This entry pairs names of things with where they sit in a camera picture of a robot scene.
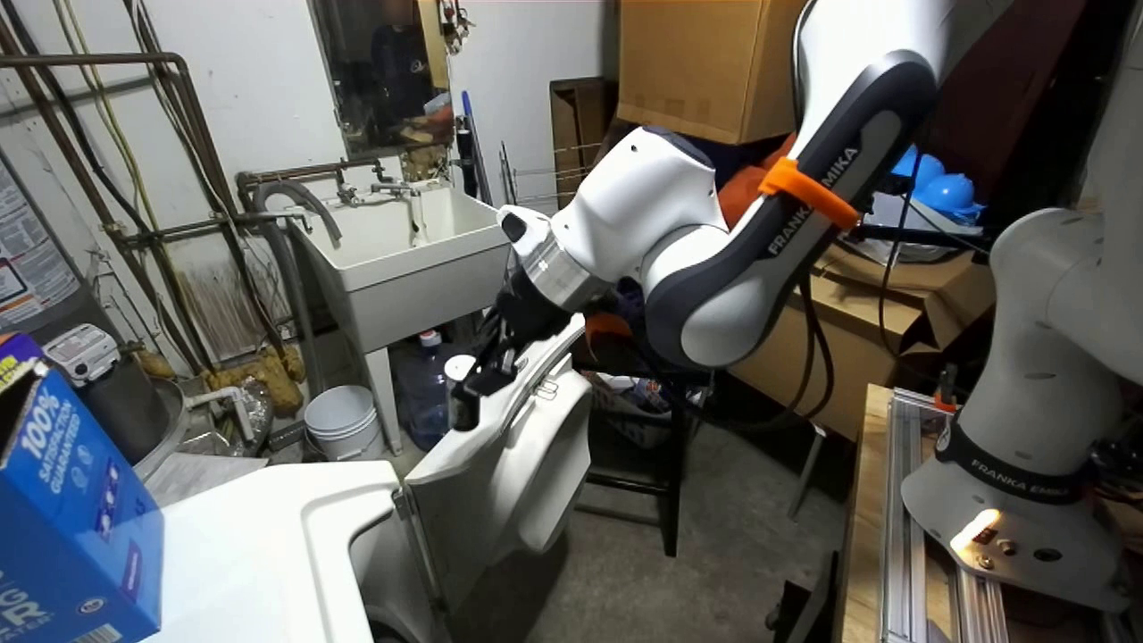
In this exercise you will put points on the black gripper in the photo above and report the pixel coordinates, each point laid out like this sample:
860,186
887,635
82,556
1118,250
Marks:
511,339

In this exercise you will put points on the black pepper cellar white top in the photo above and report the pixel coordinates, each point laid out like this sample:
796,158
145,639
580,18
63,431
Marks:
461,399

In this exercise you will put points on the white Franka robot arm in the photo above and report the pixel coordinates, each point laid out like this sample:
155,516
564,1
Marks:
1047,357

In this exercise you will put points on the blue water jug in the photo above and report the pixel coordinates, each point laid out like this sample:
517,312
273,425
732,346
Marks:
421,399

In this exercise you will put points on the white utility sink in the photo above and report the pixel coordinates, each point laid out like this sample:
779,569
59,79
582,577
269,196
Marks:
417,288

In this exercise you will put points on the white washer door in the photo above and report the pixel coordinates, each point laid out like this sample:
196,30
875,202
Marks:
511,464

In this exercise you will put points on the white plastic bucket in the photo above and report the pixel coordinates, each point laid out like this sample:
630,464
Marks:
345,421

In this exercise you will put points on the chrome sink faucet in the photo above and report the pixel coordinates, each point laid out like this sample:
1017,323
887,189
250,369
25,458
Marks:
380,189

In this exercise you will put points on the black stool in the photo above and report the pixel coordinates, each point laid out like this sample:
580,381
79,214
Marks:
668,477

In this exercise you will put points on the grey curved spout pipe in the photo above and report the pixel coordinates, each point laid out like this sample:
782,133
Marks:
305,196

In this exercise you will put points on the orange cloth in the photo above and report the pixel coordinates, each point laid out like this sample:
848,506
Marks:
744,196

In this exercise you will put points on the metal furniture leg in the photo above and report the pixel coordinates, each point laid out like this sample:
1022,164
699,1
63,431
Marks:
807,469

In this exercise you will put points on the open brown cardboard box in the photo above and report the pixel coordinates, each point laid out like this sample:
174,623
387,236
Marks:
860,308

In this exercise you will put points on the blue hard hat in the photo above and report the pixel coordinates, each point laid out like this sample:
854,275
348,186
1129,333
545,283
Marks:
942,184

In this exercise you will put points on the blue cardboard detergent box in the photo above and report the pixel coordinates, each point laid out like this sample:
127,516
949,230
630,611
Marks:
59,523

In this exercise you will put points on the dark wall mirror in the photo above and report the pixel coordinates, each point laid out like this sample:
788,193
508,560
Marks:
380,67

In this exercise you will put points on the dark wall ornament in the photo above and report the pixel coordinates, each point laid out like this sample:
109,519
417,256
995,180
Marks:
450,23

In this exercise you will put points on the aluminium extrusion rail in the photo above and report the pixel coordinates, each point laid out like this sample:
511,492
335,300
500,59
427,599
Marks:
912,523

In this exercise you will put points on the dark metal wall pipes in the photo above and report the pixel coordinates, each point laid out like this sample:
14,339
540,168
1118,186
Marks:
94,59

